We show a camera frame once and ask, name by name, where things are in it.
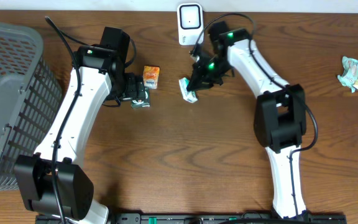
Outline white barcode scanner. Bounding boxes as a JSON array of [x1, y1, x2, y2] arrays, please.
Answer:
[[177, 2, 204, 46]]

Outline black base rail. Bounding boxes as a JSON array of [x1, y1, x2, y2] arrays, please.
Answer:
[[35, 211, 347, 224]]

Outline orange tissue pack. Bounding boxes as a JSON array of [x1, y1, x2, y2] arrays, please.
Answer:
[[143, 66, 160, 90]]

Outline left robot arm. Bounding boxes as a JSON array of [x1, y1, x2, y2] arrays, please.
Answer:
[[14, 27, 147, 223]]

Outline green tissue pack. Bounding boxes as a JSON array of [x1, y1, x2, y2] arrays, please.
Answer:
[[178, 78, 198, 103]]

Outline mint green pouch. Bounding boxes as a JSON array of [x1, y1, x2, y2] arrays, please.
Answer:
[[337, 56, 358, 93]]

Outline grey plastic shopping basket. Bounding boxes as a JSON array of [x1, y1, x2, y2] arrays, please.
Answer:
[[0, 22, 62, 191]]

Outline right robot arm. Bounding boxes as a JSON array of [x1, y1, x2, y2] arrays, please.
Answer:
[[186, 21, 306, 219]]

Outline dark green round-logo packet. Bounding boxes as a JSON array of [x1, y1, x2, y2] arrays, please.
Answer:
[[131, 88, 150, 109]]

